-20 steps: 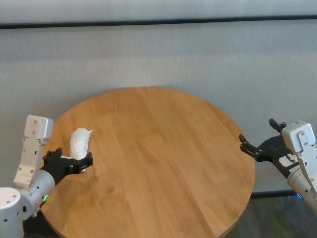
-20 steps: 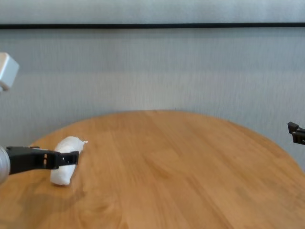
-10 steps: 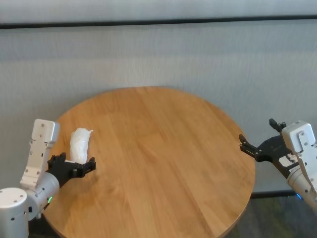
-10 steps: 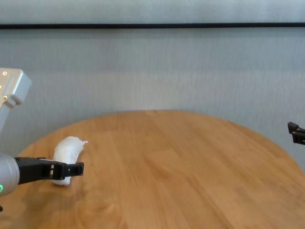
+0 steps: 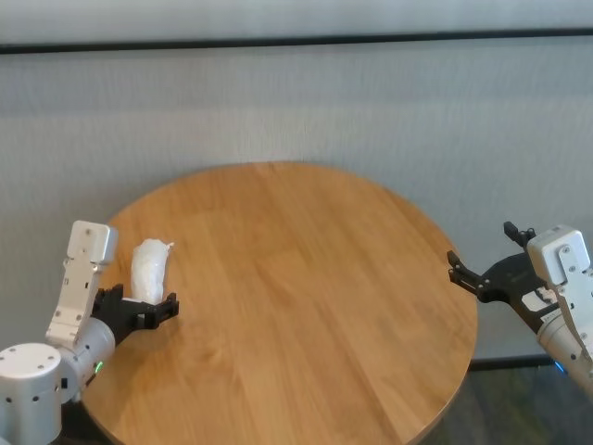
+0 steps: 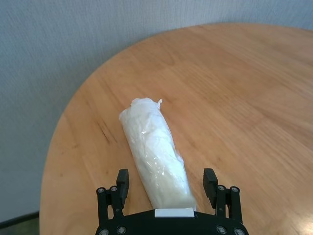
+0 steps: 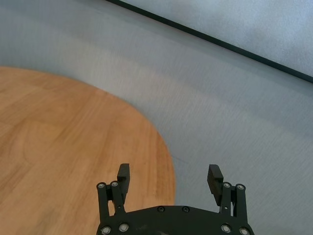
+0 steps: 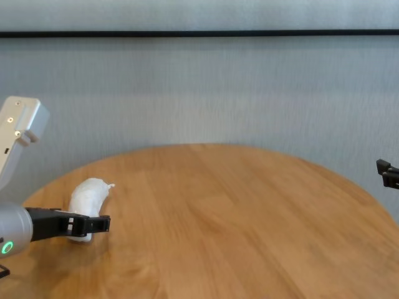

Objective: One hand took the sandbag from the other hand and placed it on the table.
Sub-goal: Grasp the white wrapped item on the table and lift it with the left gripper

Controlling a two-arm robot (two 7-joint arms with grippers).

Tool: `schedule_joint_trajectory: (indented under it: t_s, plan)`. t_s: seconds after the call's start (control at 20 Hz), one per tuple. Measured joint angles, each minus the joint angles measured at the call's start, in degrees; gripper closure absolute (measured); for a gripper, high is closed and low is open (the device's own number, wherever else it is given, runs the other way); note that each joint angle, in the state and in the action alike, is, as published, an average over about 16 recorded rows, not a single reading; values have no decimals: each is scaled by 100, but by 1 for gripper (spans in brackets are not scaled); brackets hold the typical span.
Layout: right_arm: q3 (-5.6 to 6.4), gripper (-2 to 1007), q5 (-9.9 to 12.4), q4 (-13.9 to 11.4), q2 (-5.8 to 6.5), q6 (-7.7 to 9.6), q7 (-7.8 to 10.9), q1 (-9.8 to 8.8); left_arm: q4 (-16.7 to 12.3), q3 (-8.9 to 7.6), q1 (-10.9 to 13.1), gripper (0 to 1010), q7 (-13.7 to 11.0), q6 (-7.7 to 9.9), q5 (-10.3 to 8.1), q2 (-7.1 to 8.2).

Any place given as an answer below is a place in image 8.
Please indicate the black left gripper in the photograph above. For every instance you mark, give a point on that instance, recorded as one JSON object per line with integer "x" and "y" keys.
{"x": 50, "y": 224}

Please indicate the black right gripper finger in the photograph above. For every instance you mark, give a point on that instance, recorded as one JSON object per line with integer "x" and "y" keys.
{"x": 388, "y": 174}

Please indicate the white plastic-wrapped sandbag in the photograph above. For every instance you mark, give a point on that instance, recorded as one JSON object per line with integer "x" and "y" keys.
{"x": 87, "y": 196}

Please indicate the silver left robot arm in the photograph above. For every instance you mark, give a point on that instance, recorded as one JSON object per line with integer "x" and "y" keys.
{"x": 14, "y": 227}

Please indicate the black wall rail strip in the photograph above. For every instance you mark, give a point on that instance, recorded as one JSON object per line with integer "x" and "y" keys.
{"x": 199, "y": 33}

